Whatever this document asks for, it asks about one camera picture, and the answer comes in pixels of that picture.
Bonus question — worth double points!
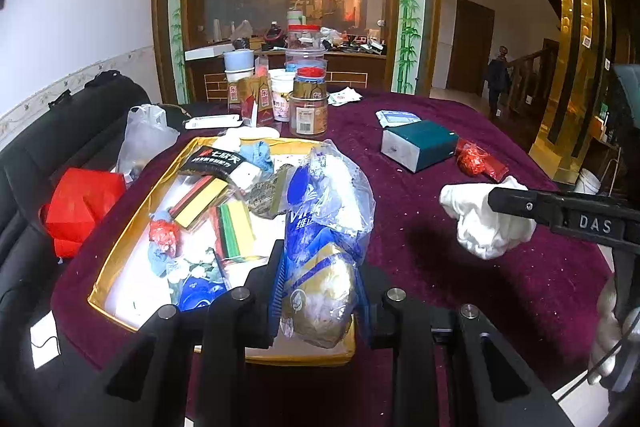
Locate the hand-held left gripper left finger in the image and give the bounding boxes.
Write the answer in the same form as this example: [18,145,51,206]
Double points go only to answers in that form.
[102,239,288,427]

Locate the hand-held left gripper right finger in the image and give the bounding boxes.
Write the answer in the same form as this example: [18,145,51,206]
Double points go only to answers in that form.
[357,259,576,427]

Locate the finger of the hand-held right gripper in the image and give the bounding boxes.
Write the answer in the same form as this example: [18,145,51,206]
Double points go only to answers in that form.
[487,187,628,240]

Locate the white cloth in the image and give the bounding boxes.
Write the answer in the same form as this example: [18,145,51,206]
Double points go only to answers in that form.
[439,175,538,261]

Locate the blue white plastic tissue bag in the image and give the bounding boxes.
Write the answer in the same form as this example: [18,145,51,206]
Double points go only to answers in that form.
[281,139,376,350]

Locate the red black yellow striped sponge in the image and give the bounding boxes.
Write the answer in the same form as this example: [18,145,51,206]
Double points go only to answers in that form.
[167,174,236,228]

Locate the blue knitted cloth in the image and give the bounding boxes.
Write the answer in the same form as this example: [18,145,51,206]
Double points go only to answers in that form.
[240,142,275,172]

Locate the gold rimmed white tray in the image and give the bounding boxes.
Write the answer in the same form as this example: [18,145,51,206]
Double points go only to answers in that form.
[87,136,357,367]

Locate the person's right hand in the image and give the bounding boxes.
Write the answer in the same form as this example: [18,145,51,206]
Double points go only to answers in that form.
[587,279,640,388]

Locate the white bucket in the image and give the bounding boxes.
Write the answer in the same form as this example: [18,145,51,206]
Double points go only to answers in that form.
[574,168,601,195]

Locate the golden pillar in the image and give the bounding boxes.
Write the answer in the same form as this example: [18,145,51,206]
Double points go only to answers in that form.
[530,0,621,188]

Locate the green yellow striped sponge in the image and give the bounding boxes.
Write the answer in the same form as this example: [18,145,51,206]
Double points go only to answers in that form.
[209,199,256,260]

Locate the blue plastic packet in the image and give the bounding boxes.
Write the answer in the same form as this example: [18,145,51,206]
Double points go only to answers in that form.
[177,279,226,310]

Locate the red foil wrapper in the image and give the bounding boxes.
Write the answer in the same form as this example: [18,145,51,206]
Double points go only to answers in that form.
[455,138,510,182]
[149,219,181,258]

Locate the wooden stair railing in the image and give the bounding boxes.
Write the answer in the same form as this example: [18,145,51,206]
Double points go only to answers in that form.
[505,39,561,112]

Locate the teal box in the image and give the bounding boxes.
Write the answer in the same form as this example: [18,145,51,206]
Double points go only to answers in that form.
[381,120,460,174]

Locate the black packet with red print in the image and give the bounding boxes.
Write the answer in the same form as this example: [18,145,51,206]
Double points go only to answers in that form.
[179,147,251,180]

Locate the brown wooden door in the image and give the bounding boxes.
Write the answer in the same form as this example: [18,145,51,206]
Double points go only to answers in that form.
[446,0,496,96]

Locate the glass jar red lid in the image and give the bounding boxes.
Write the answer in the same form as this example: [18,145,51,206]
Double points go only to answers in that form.
[288,91,329,138]

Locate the blue and white packet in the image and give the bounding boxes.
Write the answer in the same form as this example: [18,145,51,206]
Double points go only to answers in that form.
[376,109,423,128]

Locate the small white flat box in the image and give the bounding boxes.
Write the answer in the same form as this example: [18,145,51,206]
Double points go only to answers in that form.
[184,116,244,130]

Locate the red and gold carton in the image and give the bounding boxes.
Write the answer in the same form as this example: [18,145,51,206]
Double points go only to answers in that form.
[227,79,251,115]
[245,77,276,125]

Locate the white paper cup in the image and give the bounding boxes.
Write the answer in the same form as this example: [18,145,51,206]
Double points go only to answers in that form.
[268,69,297,122]

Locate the clear plastic bag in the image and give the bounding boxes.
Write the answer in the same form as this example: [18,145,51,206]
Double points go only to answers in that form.
[116,104,181,182]

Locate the gold jar with red lid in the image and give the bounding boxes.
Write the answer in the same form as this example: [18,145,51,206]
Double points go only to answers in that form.
[292,67,328,100]

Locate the red bag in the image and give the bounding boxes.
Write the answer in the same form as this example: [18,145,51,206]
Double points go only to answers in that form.
[40,168,127,258]

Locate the blue lidded white cup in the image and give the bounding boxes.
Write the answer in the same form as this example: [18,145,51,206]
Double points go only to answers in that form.
[222,48,257,85]

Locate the white paper sheet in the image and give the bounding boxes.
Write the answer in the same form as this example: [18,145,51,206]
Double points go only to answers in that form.
[30,312,63,370]

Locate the tall clear jar red lid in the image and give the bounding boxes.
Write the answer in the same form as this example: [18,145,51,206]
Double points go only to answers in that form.
[285,24,326,72]

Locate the long white box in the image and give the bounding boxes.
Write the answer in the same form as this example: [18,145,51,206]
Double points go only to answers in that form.
[185,46,233,62]

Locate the black padded sofa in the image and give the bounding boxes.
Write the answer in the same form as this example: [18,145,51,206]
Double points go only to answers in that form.
[0,72,201,308]

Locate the wooden glass partition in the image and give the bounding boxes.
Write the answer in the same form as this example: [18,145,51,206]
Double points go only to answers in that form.
[152,0,443,105]

